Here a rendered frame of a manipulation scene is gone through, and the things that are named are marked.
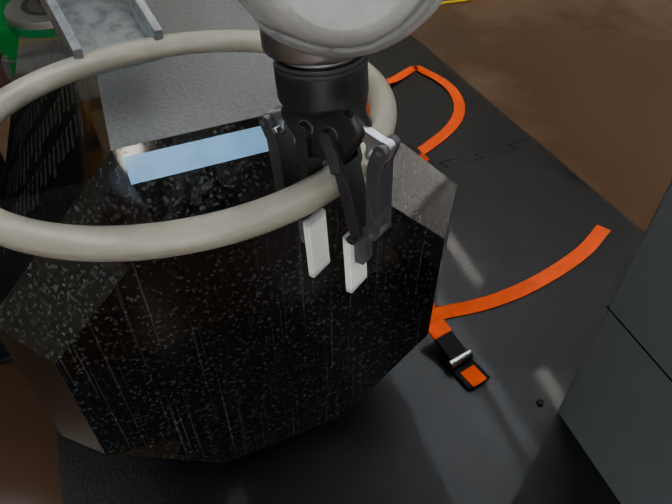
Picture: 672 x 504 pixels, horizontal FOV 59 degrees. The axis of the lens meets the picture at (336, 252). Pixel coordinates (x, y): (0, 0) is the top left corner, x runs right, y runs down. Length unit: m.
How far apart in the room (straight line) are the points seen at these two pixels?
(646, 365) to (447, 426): 0.48
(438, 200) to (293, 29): 0.87
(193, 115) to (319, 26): 0.68
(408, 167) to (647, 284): 0.48
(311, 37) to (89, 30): 0.75
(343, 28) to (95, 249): 0.33
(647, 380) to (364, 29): 1.11
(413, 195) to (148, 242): 0.62
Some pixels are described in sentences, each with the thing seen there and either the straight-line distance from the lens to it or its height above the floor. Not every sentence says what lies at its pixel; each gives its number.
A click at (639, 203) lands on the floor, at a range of 2.29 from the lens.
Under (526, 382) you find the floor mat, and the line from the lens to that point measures 1.61.
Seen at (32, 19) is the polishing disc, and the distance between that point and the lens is 1.26.
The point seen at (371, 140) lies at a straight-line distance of 0.49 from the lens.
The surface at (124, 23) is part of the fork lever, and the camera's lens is 0.98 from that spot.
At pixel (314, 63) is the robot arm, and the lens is 0.45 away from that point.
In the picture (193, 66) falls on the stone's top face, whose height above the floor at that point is 0.84.
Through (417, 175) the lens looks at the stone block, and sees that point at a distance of 1.05.
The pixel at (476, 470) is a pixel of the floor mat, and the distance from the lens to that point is 1.45.
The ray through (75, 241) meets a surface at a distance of 0.52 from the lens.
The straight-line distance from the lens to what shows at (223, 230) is 0.49.
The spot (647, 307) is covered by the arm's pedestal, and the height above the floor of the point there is 0.48.
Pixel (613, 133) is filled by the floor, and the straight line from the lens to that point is 2.63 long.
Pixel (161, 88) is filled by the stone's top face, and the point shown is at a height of 0.84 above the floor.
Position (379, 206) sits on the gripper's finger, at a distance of 0.51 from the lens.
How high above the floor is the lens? 1.29
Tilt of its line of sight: 44 degrees down
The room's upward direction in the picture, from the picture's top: straight up
